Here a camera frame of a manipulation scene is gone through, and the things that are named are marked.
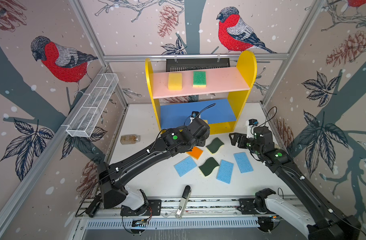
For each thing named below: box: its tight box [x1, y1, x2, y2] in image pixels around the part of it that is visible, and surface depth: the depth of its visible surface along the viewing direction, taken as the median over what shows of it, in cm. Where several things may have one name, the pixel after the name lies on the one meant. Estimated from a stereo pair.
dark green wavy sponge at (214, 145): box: [206, 137, 225, 155], surface depth 97 cm
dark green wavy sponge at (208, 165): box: [198, 157, 220, 177], surface depth 88 cm
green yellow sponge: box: [193, 71, 207, 88], surface depth 76 cm
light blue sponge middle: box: [216, 159, 234, 184], surface depth 87 cm
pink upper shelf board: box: [152, 66, 251, 100], surface depth 75 cm
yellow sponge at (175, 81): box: [168, 72, 183, 91], surface depth 74 cm
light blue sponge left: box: [173, 156, 198, 178], surface depth 89 cm
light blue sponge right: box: [233, 152, 254, 174], surface depth 89 cm
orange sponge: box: [186, 146, 204, 160], surface depth 94 cm
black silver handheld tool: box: [175, 185, 192, 219], surface depth 74 cm
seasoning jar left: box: [120, 135, 141, 145], surface depth 97 cm
